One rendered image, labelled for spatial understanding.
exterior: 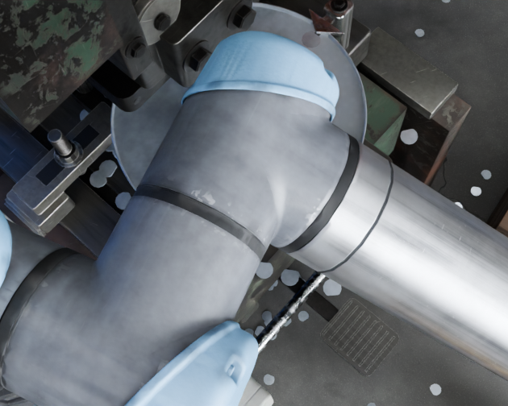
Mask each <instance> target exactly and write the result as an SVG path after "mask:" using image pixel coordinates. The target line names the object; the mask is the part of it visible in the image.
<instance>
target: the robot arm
mask: <svg viewBox="0 0 508 406"><path fill-rule="evenodd" d="M338 98H339V86H338V82H337V80H336V79H335V75H334V74H333V72H331V71H330V70H328V69H325V68H324V67H323V62H322V60H321V59H320V58H319V57H318V56H316V55H315V54H314V53H313V52H311V51H310V50H309V49H307V48H305V47H303V46H302V45H301V44H299V43H296V42H294V41H293V40H291V39H287V38H285V37H283V36H280V35H276V34H273V33H268V32H264V31H242V32H239V33H236V34H234V35H230V36H229V37H227V38H226V39H223V40H222V41H220V43H219V44H218V45H217V47H216V49H215V50H214V51H213V53H212V55H211V56H210V59H209V60H208V61H207V63H206V65H205V66H204V68H203V70H202V71H201V73H200V74H199V76H198V78H197V80H196V81H195V82H194V84H193V86H192V88H191V89H188V90H187V91H186V92H185V94H184V96H183V98H182V99H181V104H182V107H181V108H180V110H179V112H178V114H177V116H176V117H175V119H174V121H173V123H172V125H171V127H170V128H169V131H168V132H167V134H166V136H165V137H164V140H163V141H162V143H161V145H160V147H159V148H158V150H157V152H156V154H155V156H154V157H153V159H152V162H151V163H150V165H149V166H148V169H147V171H146V172H145V173H144V176H143V178H142V180H141V181H140V183H139V185H138V187H137V189H136V191H135V193H134V195H133V197H131V199H130V200H129V202H128V204H127V206H126V208H125V210H124V211H123V213H122V215H121V217H120V219H119V220H118V222H117V224H116V226H115V228H114V229H113V231H112V233H111V235H110V237H109V238H108V240H107V242H106V245H105V246H104V247H103V249H102V252H101V254H100V255H99V256H98V259H97V260H94V259H91V258H90V257H88V256H85V255H83V254H81V253H79V252H77V251H74V250H72V249H70V248H66V247H64V246H62V245H60V244H57V243H55V242H53V241H51V240H49V239H47V238H44V237H42V236H40V235H38V234H36V233H34V232H32V231H30V230H27V229H25V228H23V227H21V226H19V225H17V224H15V223H13V222H11V221H9V220H8V219H6V217H5V216H4V214H3V213H2V211H1V210H0V390H1V391H0V405H3V406H13V405H16V404H21V403H24V402H27V401H30V402H32V403H33V404H36V405H38V406H238V404H239V401H240V399H241V397H242V395H243V393H244V389H245V387H246V385H247V383H248V380H249V378H250V376H251V373H252V370H253V368H254V366H255V363H256V359H257V355H258V350H259V348H258V343H257V341H256V339H255V338H254V337H253V336H252V335H251V334H250V333H248V332H246V331H244V330H242V329H241V328H240V326H239V323H237V322H235V321H233V319H234V317H235V315H236V313H237V311H238V309H239V306H240V304H241V302H242V300H243V298H244V296H245V294H246V292H247V290H248V287H249V285H250V283H251V282H252V279H253V277H254V275H255V274H256V270H257V268H258V267H259V265H260V262H261V260H262V259H263V257H264V254H265V252H266V251H267V249H268V247H269V244H271V245H273V246H274V247H276V248H278V249H279V250H281V251H283V252H285V253H286V254H288V255H290V256H292V257H293V258H295V259H297V260H298V261H300V262H302V263H304V264H305V265H307V266H308V267H311V268H313V269H314V270H316V271H317V272H319V273H321V274H323V275H324V276H326V277H327V278H329V279H331V280H333V281H335V282H336V283H337V284H340V285H342V286H343V287H345V288H347V289H348V290H350V291H352V292H354V293H355V294H357V295H358V296H361V297H362V298H364V299H366V300H367V301H369V302H371V303H373V304H374V305H376V306H377V307H379V308H381V309H383V310H385V311H386V312H387V313H390V314H392V315H393V316H395V317H396V318H398V319H400V320H402V321H404V322H405V323H407V324H408V325H411V326H412V327H414V328H416V329H417V330H419V331H421V332H422V333H424V334H426V335H427V336H429V337H431V338H433V339H435V340H436V341H437V342H440V343H442V344H443V345H445V346H446V347H448V348H450V349H452V350H454V351H455V352H456V353H458V354H461V355H462V356H464V357H466V358H467V359H469V360H471V361H472V362H474V363H476V364H477V365H479V366H481V367H483V368H485V369H486V370H487V371H490V372H491V373H493V374H495V375H496V376H498V377H500V378H501V379H504V380H505V381H506V382H508V238H507V237H506V236H505V235H503V234H501V233H500V232H498V231H497V230H495V229H494V228H492V227H491V226H489V225H487V224H486V223H484V222H483V221H482V220H480V219H478V218H477V217H475V216H473V215H472V214H471V213H469V212H468V211H466V210H464V209H462V208H461V207H459V206H458V205H457V204H455V203H454V202H452V201H450V200H448V199H447V198H446V197H444V196H443V195H441V194H440V193H438V192H436V191H435V190H434V189H432V188H430V187H429V186H427V185H426V184H424V183H423V182H421V181H420V180H418V179H416V178H415V177H413V176H412V175H411V174H409V173H408V172H405V171H404V170H402V169H401V168H400V167H398V166H397V165H395V164H393V163H391V162H390V161H388V160H387V159H386V158H384V157H383V156H381V155H379V154H377V153H376V152H375V151H373V150H372V149H370V148H369V147H367V146H365V145H364V144H363V143H361V142H359V141H358V140H356V139H355V138H354V137H352V136H351V135H349V134H348V133H346V132H345V131H344V130H342V129H340V128H339V127H337V126H336V125H334V124H333V123H331V121H332V120H333V118H334V117H335V105H336V102H337V101H338ZM12 396H20V397H18V398H15V399H12V400H4V399H6V398H10V397H12Z"/></svg>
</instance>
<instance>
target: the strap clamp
mask: <svg viewBox="0 0 508 406"><path fill-rule="evenodd" d="M110 113H111V107H110V106H108V105H107V104H106V103H105V102H104V101H102V102H100V103H99V104H98V105H97V106H96V107H95V108H94V109H93V110H92V111H91V112H90V113H89V114H88V115H87V116H85V117H84V118H83V119H82V120H81V121H80V122H79V123H78V124H77V125H76V126H75V127H74V128H73V129H72V130H71V131H70V132H69V133H68V134H67V135H66V136H64V134H63V133H62V132H61V130H59V129H53V130H50V131H49V132H48V136H47V137H48V141H49V142H50V144H51V145H53V149H52V150H51V151H50V152H49V153H48V154H47V155H46V156H45V157H44V158H43V159H42V160H40V161H39V162H38V163H37V164H36V165H35V166H34V167H33V168H32V169H31V170H30V171H29V172H28V173H27V174H26V175H25V176H24V177H23V178H22V179H21V180H20V181H19V182H17V183H16V184H15V185H14V186H13V188H12V190H10V191H9V192H8V194H7V195H6V199H5V201H6V202H5V203H4V205H5V206H7V207H8V208H9V209H10V210H11V211H12V212H13V213H14V214H15V215H16V216H17V217H18V218H19V219H20V220H21V221H23V222H24V223H25V224H26V225H27V226H28V227H29V228H30V229H31V230H32V231H33V232H34V233H36V234H38V235H40V236H42V237H43V236H45V235H46V234H45V233H48V232H49V231H51V230H52V229H53V228H54V227H55V226H56V225H57V224H58V223H59V222H60V221H61V220H62V219H63V218H64V217H65V216H66V215H67V214H68V213H69V212H70V211H71V210H72V209H73V208H74V206H75V203H74V202H73V200H72V199H71V198H70V197H69V196H68V195H67V194H66V193H65V190H66V189H67V188H68V187H69V186H70V185H71V184H72V183H73V182H74V181H75V180H76V179H77V178H78V177H79V176H81V175H83V174H85V173H86V170H87V168H88V167H89V166H90V165H91V164H92V163H93V162H94V161H95V160H96V159H97V158H98V157H99V156H100V155H101V154H102V153H103V152H104V151H105V150H106V149H107V148H108V147H109V146H110V145H111V144H112V138H111V132H110Z"/></svg>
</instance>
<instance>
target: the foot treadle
mask: <svg viewBox="0 0 508 406"><path fill-rule="evenodd" d="M278 280H279V281H281V276H280V277H279V278H278ZM281 282H282V281H281ZM304 283H305V281H304V280H303V279H301V278H300V277H299V278H298V282H297V283H296V284H295V285H292V286H288V285H285V284H284V285H285V286H286V287H287V288H288V289H289V290H291V291H292V292H293V293H294V294H295V293H296V292H297V291H298V289H299V288H300V287H301V286H302V285H303V284H304ZM305 303H307V304H308V305H309V306H310V307H311V308H312V309H313V310H314V311H315V312H317V313H318V314H319V315H320V316H321V317H323V318H324V319H325V320H326V321H328V324H327V325H326V326H325V327H324V328H323V330H322V331H321V333H320V337H321V339H322V340H323V341H324V342H325V343H326V344H328V345H329V347H330V348H332V349H333V350H334V351H335V352H336V353H337V354H339V355H340V356H341V357H342V358H343V359H345V360H346V361H347V362H348V363H349V364H350V365H352V366H353V367H354V368H355V369H356V370H358V371H359V372H360V373H361V374H362V375H363V376H367V377H368V376H370V375H371V374H372V373H373V372H374V371H375V370H376V369H377V368H378V367H379V365H380V364H381V363H382V362H383V360H384V359H385V358H386V357H387V355H388V354H389V353H390V352H391V350H392V349H393V348H394V347H395V346H396V345H397V344H398V342H399V336H398V334H397V333H396V332H394V331H393V330H392V329H391V328H390V327H388V326H387V324H386V323H384V322H383V321H382V320H381V319H379V318H378V317H377V316H376V315H374V314H373V313H372V312H371V311H369V310H368V309H367V308H366V307H365V306H363V305H362V304H361V303H360V302H359V301H358V300H356V299H354V298H351V299H349V300H348V301H347V302H346V303H345V304H344V306H343V307H342V308H341V309H340V310H338V309H337V308H336V307H335V306H334V305H333V304H332V303H330V302H329V301H328V300H327V299H325V298H324V297H323V296H322V295H320V294H319V293H318V292H317V291H314V292H313V293H312V294H311V295H310V297H309V298H308V299H307V300H306V301H305Z"/></svg>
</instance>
